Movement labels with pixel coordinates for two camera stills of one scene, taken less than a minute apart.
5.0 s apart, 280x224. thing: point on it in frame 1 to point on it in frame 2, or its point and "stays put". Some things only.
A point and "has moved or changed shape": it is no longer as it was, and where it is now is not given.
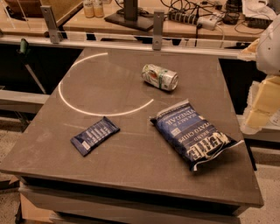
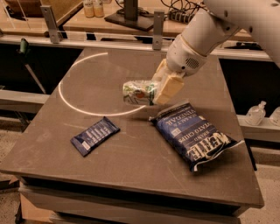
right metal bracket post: (157, 29) stays put
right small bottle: (98, 10) stays put
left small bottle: (88, 10) stays put
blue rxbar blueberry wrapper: (92, 136) stays put
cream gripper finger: (257, 118) to (161, 72)
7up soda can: (160, 77) has moved or changed shape
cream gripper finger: (268, 99) to (171, 90)
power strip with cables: (183, 17) stays put
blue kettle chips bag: (189, 132) stays put
